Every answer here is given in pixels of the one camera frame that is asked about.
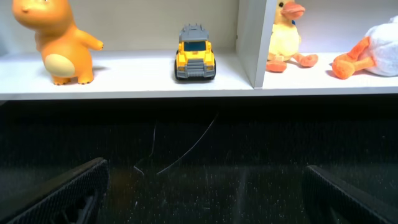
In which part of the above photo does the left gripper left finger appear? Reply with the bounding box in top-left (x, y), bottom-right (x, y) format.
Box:
top-left (0, 157), bottom-right (110, 224)

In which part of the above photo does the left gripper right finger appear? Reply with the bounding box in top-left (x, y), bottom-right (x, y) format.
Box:
top-left (302, 164), bottom-right (398, 224)

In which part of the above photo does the white shelf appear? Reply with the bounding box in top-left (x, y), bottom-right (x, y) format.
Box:
top-left (0, 0), bottom-right (398, 101)

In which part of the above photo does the orange dinosaur figure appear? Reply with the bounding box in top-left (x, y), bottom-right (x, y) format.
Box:
top-left (12, 0), bottom-right (104, 86)

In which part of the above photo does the white plush duck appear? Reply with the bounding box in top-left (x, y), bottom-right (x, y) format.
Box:
top-left (331, 15), bottom-right (398, 80)

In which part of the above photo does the yellow plush duck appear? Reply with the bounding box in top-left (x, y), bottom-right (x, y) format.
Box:
top-left (266, 0), bottom-right (320, 73)

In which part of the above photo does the grey and yellow toy truck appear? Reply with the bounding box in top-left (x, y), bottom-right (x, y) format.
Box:
top-left (174, 23), bottom-right (217, 82)

